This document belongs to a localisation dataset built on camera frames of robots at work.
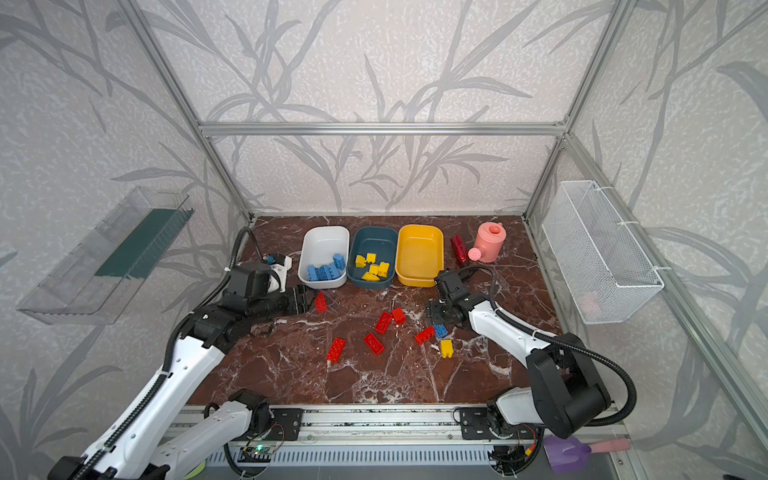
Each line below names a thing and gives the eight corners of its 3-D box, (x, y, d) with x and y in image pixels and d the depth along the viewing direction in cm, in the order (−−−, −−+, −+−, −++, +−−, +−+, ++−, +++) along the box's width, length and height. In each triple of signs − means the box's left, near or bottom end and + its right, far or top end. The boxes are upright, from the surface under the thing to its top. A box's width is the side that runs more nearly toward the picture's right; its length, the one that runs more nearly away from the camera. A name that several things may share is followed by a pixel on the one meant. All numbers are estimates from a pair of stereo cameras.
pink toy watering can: (462, 272, 106) (468, 252, 96) (475, 238, 116) (481, 217, 106) (490, 282, 103) (498, 262, 94) (500, 246, 113) (509, 225, 104)
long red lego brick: (326, 359, 86) (324, 356, 85) (336, 338, 90) (335, 336, 88) (336, 363, 86) (335, 360, 84) (346, 342, 89) (345, 339, 88)
